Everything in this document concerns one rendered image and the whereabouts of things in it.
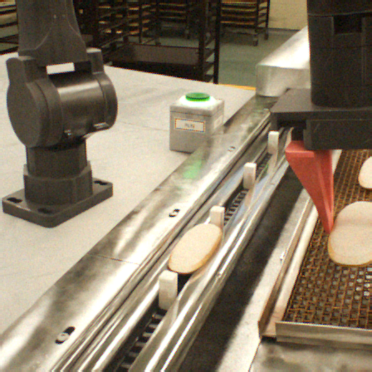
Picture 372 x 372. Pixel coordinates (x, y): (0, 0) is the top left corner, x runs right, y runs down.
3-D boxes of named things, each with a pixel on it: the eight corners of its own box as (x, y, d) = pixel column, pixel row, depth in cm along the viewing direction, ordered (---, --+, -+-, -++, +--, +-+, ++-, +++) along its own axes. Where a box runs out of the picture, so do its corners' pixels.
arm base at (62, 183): (67, 179, 80) (-2, 211, 71) (63, 124, 77) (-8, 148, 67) (116, 194, 76) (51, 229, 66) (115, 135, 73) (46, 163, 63)
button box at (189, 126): (183, 154, 100) (184, 92, 95) (227, 161, 97) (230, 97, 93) (165, 171, 93) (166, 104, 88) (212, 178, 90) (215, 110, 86)
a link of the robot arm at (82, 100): (69, 142, 74) (30, 151, 71) (64, 62, 70) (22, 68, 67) (110, 162, 68) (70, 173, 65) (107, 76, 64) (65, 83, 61)
